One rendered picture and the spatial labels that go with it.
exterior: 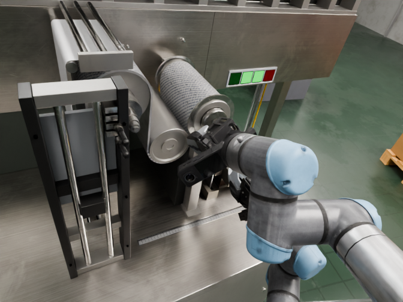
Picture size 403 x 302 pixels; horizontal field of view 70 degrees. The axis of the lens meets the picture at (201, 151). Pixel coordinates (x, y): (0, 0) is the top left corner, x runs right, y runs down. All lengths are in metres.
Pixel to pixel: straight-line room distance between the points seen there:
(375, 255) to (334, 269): 1.79
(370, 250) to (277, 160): 0.18
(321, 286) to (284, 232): 1.68
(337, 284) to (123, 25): 1.92
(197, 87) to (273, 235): 0.49
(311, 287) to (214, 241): 1.24
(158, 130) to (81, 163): 0.24
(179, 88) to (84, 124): 0.37
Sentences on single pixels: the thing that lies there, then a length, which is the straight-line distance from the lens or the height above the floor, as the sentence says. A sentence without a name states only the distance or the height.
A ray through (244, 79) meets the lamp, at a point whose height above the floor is 1.17.
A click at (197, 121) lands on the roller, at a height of 1.25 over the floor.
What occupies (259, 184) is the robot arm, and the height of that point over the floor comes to 1.38.
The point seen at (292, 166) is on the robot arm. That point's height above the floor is 1.44.
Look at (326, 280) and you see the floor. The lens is 2.18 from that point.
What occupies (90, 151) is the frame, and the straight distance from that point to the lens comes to 0.61.
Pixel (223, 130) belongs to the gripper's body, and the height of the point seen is 1.35.
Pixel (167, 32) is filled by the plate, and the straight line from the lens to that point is 1.02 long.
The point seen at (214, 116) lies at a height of 1.27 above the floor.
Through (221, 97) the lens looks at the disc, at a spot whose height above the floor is 1.31.
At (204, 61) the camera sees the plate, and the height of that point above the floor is 1.27.
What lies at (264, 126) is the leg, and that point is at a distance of 1.85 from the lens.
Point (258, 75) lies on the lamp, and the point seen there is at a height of 1.19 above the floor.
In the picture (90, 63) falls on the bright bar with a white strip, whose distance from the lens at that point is 0.59.
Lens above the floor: 1.68
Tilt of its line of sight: 39 degrees down
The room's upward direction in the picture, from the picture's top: 11 degrees clockwise
